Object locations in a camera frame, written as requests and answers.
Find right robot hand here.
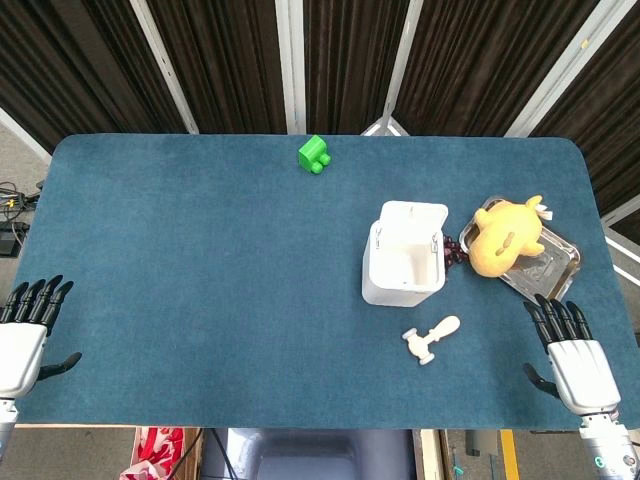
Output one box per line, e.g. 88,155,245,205
522,293,623,417

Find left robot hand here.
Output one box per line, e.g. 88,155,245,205
0,274,83,400

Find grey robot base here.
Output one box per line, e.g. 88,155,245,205
199,427,417,480

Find white plastic bin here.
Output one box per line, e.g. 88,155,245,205
361,200,450,308

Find metal tray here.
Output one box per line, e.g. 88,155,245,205
458,195,582,302

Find yellow plush duck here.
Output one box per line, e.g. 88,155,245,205
468,194,554,278

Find white wooden toy hammer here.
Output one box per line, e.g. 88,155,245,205
401,315,461,366

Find red white plastic bag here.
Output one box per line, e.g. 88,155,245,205
118,426,187,480

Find dark red grape bunch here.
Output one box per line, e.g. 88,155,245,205
442,236,468,270

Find blue table mat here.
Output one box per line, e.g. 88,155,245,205
13,132,640,430

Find green toy block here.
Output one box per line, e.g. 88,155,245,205
297,134,332,176

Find dark curtain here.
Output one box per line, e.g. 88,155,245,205
0,0,640,246

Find black cables and devices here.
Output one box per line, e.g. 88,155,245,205
0,179,42,257

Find white frame post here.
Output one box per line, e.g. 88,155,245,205
504,0,627,138
129,0,200,135
274,0,307,135
360,0,426,137

